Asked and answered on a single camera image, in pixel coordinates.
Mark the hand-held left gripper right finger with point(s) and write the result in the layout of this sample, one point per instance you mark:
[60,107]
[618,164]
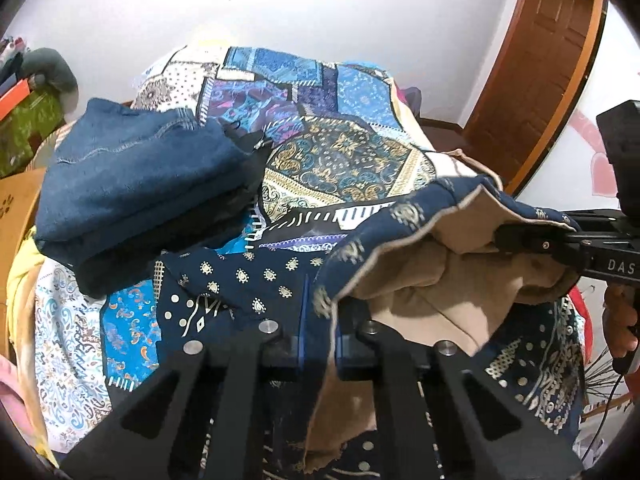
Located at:
[345,350]

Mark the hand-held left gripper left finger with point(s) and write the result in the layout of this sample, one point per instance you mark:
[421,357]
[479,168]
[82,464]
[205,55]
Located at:
[301,320]

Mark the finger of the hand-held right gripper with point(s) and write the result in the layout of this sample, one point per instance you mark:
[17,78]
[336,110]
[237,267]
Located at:
[590,220]
[535,240]

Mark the navy patterned hooded jacket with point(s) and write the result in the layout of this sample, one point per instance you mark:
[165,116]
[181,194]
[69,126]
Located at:
[260,280]

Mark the person's right hand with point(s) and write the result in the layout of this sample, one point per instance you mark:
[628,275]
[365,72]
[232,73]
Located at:
[620,325]

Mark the red cloth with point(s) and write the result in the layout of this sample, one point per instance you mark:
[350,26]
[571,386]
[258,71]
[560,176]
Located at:
[582,310]

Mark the brown wooden door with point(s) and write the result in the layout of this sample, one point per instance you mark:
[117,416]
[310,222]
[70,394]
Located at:
[540,60]

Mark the blue patchwork blanket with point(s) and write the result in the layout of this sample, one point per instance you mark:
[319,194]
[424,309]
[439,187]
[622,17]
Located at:
[340,160]

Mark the grey bag on floor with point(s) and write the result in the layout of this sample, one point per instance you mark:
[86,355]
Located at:
[412,102]

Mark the folded blue jeans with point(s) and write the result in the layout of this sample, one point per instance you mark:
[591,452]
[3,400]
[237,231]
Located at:
[125,185]

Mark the yellow cloth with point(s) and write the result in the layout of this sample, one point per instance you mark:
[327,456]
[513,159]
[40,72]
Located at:
[20,285]

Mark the pink cloth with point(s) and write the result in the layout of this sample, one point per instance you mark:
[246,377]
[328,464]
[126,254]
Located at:
[10,390]

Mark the wooden folding lap table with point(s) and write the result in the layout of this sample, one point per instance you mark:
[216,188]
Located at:
[12,220]

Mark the grey plush cushion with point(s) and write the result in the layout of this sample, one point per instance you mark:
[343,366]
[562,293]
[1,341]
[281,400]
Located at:
[50,67]

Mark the orange box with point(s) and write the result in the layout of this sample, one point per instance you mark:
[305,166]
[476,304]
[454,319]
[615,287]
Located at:
[12,100]

